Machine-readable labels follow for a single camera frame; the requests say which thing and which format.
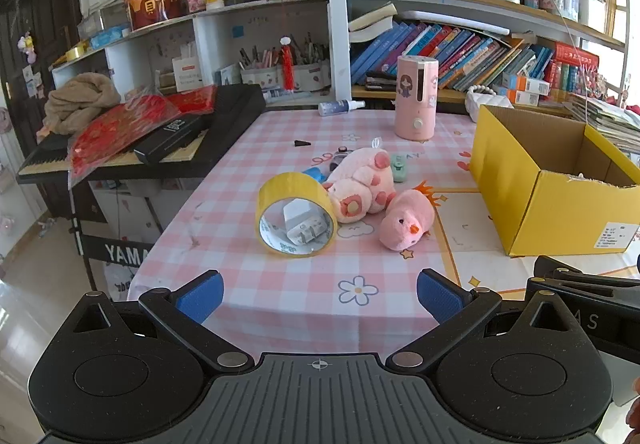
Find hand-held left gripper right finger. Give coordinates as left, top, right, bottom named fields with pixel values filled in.
left=385, top=268, right=581, bottom=372

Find yellow tape roll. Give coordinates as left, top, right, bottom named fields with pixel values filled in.
left=255, top=170, right=339, bottom=257

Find row of blue books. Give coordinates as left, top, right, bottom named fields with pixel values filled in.
left=350, top=21, right=556, bottom=93

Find black keyboard stand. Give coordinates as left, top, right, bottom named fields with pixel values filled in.
left=69, top=179, right=162, bottom=295

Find yellow cardboard box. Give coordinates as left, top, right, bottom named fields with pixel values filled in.
left=468, top=104, right=640, bottom=257

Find white bookshelf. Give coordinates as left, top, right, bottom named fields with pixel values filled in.
left=49, top=0, right=632, bottom=122

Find black electronic keyboard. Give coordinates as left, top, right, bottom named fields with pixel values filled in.
left=17, top=84, right=267, bottom=185

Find pink chick plush toy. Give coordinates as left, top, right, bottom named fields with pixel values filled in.
left=378, top=183, right=442, bottom=253

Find blue flat boxes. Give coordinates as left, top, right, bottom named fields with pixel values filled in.
left=89, top=22, right=132, bottom=50

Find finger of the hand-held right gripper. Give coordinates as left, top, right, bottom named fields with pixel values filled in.
left=533, top=255, right=640, bottom=283
left=525, top=275, right=640, bottom=305

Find red patterned plastic bag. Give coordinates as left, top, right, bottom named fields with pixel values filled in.
left=66, top=94, right=183, bottom=185

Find red envelope pack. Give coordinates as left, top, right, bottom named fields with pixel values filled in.
left=166, top=84, right=219, bottom=115

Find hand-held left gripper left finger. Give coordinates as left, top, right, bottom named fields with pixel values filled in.
left=62, top=270, right=256, bottom=372

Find pink humidifier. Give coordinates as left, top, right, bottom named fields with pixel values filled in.
left=394, top=55, right=439, bottom=141

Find stacked open books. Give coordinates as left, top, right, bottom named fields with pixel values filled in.
left=348, top=2, right=399, bottom=44

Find white tube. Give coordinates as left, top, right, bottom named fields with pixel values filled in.
left=262, top=88, right=322, bottom=105

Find white charger plug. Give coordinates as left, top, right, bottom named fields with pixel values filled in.
left=281, top=201, right=324, bottom=245

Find white beaded bag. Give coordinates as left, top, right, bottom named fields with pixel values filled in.
left=465, top=84, right=517, bottom=121

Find brown crumpled cloth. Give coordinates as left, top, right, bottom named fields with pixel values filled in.
left=44, top=72, right=122, bottom=136

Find small plush keychain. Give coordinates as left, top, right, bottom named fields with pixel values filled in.
left=17, top=30, right=36, bottom=65

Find person's right hand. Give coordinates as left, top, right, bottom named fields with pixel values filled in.
left=626, top=374, right=640, bottom=431

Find stack of magazines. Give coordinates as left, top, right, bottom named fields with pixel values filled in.
left=564, top=92, right=640, bottom=155

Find white pen holder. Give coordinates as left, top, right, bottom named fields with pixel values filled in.
left=240, top=62, right=280, bottom=92
left=292, top=60, right=332, bottom=92

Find white paper bag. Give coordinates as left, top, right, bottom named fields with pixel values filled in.
left=172, top=56, right=204, bottom=92

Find long black box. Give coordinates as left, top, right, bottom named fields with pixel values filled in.
left=132, top=115, right=211, bottom=167

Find small clear spray bottle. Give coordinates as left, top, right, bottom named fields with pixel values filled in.
left=318, top=98, right=366, bottom=117

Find orange and white small boxes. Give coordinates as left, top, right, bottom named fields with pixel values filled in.
left=501, top=72, right=552, bottom=107

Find pink pig plush toy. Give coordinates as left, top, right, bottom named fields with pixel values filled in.
left=322, top=147, right=397, bottom=225

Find red thick books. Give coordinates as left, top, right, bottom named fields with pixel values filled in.
left=542, top=42, right=600, bottom=100

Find pink checked tablecloth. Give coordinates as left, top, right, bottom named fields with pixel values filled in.
left=127, top=108, right=640, bottom=357

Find small dark gadget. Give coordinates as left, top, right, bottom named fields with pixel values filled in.
left=329, top=146, right=352, bottom=173

